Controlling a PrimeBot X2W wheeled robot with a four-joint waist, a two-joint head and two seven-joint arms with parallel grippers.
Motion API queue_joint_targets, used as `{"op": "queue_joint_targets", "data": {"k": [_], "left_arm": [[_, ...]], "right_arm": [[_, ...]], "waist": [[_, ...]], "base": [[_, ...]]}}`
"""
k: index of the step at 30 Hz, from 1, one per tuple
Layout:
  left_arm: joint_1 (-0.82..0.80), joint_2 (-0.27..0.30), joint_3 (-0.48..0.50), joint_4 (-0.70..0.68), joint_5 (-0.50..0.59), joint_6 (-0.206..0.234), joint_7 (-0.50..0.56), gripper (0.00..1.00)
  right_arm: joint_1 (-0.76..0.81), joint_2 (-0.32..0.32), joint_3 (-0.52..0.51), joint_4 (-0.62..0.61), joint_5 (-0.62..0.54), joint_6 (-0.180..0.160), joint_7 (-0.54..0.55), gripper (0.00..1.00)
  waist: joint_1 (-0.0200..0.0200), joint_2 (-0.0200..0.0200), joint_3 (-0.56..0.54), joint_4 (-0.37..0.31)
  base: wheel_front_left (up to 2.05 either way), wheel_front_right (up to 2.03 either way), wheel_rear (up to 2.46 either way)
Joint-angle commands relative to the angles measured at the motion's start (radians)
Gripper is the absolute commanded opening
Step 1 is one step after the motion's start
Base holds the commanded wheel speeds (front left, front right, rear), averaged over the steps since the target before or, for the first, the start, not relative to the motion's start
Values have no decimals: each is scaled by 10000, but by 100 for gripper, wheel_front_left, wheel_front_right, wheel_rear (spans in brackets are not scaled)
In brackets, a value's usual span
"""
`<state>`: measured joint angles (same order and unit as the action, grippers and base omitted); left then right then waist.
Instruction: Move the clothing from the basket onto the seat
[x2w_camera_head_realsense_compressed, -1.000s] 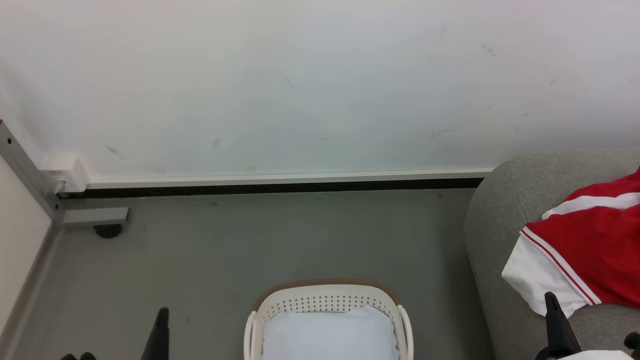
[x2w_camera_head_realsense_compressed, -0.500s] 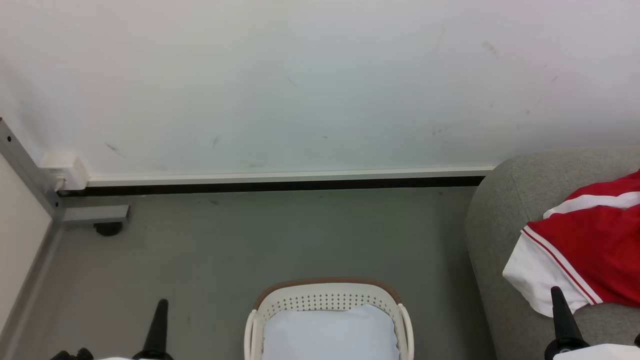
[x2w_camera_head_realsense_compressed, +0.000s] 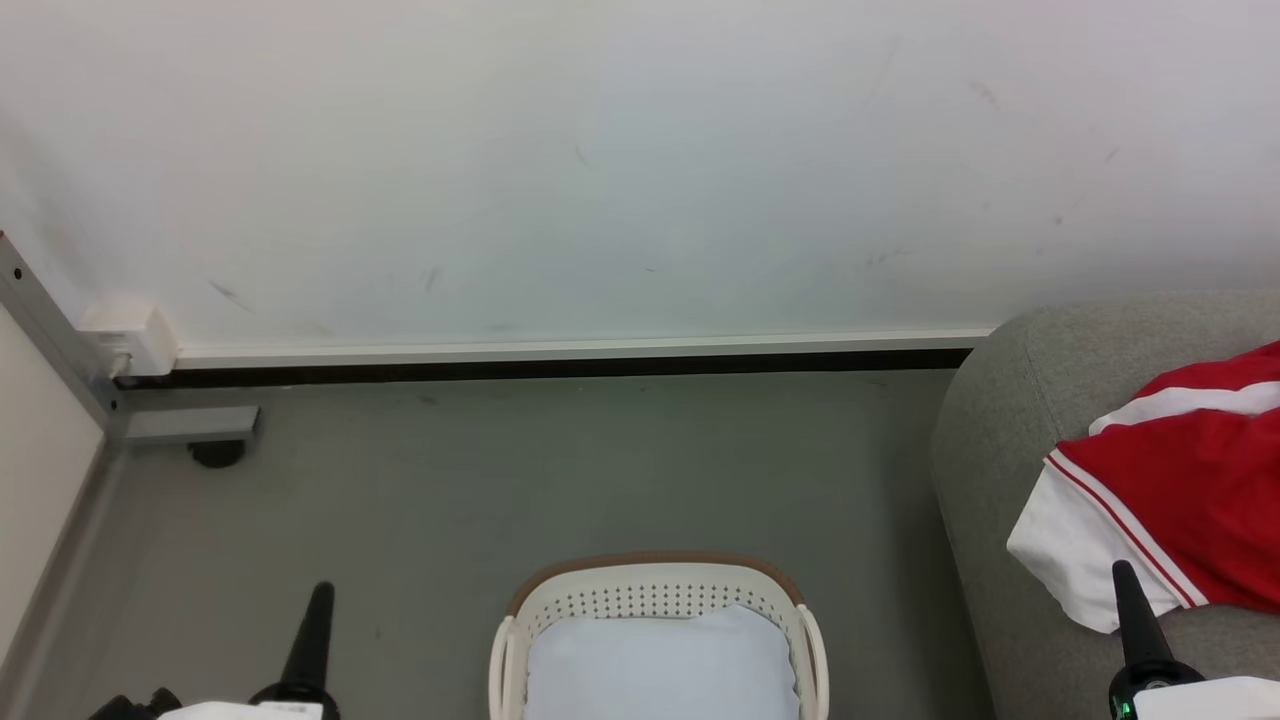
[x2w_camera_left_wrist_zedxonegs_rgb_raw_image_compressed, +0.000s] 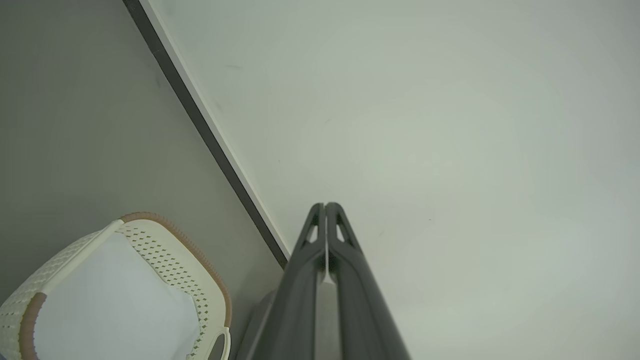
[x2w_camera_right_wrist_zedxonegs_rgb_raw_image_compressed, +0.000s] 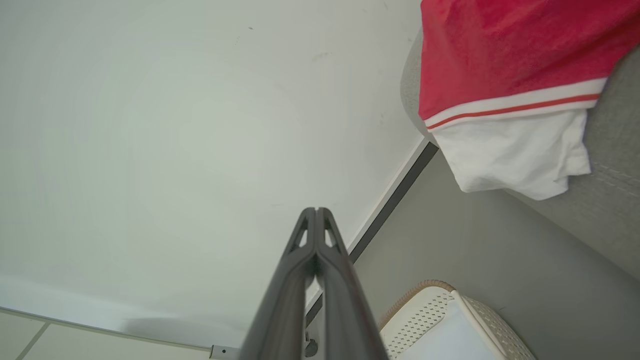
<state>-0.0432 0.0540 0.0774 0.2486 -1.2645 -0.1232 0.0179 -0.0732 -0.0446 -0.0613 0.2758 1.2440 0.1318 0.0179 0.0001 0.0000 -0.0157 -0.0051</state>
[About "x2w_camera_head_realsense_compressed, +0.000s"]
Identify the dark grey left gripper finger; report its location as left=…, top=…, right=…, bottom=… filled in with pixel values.
left=280, top=582, right=336, bottom=693

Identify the grey fabric sofa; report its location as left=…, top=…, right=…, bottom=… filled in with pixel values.
left=930, top=292, right=1280, bottom=720

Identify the white wall socket box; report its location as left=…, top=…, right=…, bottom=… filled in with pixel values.
left=78, top=302, right=180, bottom=380

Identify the light blue folded cloth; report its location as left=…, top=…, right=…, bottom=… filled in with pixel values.
left=523, top=603, right=802, bottom=720

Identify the white wall baseboard strip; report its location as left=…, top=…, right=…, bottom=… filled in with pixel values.
left=118, top=327, right=996, bottom=391

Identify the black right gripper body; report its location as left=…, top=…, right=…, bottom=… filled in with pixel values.
left=1107, top=661, right=1207, bottom=720

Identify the grey metal frame post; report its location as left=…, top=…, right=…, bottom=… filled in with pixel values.
left=0, top=230, right=262, bottom=447

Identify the black round frame foot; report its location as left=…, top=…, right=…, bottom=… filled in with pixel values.
left=187, top=439, right=248, bottom=470

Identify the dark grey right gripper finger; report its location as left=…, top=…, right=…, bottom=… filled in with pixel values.
left=1111, top=560, right=1178, bottom=669

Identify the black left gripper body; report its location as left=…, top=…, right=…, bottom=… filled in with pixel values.
left=248, top=682, right=342, bottom=720

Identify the white perforated laundry basket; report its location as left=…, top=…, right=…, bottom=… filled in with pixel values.
left=488, top=551, right=831, bottom=720

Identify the red and white garment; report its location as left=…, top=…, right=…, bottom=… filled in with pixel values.
left=1006, top=342, right=1280, bottom=635

